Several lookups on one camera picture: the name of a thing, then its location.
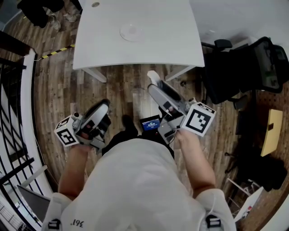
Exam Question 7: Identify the white table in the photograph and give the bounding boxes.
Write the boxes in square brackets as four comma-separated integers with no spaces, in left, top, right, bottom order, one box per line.
[72,0,205,83]

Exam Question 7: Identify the yellow wooden board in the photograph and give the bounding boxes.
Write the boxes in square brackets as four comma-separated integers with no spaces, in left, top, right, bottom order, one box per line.
[261,109,284,157]

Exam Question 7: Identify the black office chair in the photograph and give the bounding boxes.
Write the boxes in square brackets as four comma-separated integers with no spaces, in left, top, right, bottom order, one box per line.
[200,36,289,110]

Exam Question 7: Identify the person's right forearm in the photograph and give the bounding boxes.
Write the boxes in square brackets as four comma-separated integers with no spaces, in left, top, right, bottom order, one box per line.
[175,129,216,199]

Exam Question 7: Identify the white metal frame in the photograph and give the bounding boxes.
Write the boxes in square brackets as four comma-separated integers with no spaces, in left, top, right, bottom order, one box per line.
[19,164,48,188]

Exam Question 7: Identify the white wire rack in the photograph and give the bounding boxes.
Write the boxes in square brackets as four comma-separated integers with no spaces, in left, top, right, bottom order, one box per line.
[226,177,265,223]

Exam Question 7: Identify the person's white shirt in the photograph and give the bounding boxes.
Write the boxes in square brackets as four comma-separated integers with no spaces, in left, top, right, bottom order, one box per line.
[42,138,237,231]

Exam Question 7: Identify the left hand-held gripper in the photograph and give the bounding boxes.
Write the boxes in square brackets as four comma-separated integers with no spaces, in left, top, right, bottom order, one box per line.
[54,99,112,155]

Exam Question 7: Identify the black strap buckle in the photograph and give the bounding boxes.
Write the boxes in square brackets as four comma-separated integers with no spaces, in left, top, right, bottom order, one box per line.
[205,215,222,230]
[47,218,61,231]

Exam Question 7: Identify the person's left forearm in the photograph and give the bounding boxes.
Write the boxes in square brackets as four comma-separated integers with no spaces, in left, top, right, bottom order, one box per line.
[58,144,91,200]

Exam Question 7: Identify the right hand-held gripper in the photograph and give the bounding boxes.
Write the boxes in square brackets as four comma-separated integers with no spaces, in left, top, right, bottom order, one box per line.
[147,80,217,145]

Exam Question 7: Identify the small black monitor screen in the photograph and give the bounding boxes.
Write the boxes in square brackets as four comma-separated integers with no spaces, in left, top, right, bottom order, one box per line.
[139,115,162,133]

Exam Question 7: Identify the black bag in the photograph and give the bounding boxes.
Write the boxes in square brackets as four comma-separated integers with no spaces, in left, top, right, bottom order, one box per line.
[225,144,288,193]

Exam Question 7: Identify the yellow black striped tape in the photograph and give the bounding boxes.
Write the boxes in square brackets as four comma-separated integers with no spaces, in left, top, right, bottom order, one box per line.
[41,44,76,60]

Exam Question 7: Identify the person's black shoe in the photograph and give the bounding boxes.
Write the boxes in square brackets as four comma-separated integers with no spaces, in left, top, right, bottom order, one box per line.
[121,114,139,136]

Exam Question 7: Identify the grey flat board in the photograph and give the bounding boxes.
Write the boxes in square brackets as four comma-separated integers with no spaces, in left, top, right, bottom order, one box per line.
[17,185,51,223]

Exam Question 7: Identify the black box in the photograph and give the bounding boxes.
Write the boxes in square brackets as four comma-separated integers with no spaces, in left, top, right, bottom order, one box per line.
[235,110,249,136]

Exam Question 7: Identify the clear round lid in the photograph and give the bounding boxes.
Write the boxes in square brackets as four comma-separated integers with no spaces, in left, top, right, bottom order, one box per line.
[119,22,146,43]

